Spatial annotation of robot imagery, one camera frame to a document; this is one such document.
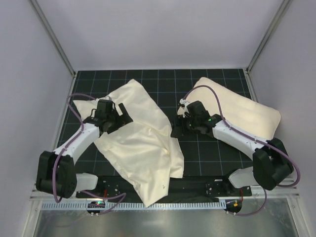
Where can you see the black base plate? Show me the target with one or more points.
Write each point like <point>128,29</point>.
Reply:
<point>190,189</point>

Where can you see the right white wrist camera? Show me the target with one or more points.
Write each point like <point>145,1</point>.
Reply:
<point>183,107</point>

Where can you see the aluminium frame post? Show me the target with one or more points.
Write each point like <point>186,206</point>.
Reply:
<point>52,36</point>
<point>273,25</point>

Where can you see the right aluminium frame post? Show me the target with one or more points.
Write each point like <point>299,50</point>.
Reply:
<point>273,25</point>

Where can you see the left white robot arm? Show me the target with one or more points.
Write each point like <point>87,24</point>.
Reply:
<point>56,173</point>

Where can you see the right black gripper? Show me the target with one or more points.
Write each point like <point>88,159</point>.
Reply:
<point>179,127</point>

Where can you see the cream pillow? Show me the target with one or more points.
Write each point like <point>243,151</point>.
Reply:
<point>248,115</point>

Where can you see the slotted cable duct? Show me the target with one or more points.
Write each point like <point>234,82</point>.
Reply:
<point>99,205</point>

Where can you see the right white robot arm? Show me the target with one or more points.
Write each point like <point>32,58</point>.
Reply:
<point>269,163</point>

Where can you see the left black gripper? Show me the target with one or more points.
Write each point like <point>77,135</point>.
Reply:
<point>120,119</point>

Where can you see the left aluminium frame post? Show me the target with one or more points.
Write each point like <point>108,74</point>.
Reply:
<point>52,36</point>

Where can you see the cream pillowcase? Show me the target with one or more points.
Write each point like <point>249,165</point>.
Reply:
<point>143,151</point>

